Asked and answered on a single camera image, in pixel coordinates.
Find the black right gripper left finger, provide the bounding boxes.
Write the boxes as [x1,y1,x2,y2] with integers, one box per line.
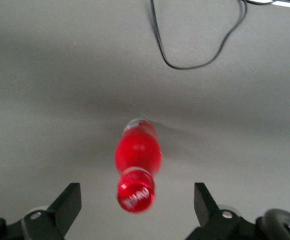
[22,182,82,240]

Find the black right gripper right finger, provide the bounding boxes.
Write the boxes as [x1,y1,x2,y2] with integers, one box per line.
[193,182,240,240]

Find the red coke bottle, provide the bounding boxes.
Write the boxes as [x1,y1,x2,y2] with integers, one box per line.
[114,117,163,214]

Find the thin black table cable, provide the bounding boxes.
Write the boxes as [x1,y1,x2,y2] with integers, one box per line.
[148,0,249,71]

